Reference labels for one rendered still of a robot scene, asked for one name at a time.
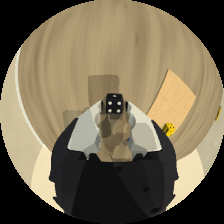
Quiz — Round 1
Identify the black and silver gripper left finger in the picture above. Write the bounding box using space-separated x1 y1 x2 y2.
48 100 103 182

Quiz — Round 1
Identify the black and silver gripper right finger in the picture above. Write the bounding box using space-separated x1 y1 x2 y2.
126 101 179 181

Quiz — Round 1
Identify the tan square mat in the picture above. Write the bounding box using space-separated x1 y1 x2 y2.
146 69 196 132

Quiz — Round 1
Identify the yellow die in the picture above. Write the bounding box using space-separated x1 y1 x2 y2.
162 123 175 136

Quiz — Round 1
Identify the black die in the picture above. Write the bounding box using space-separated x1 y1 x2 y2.
106 93 124 114

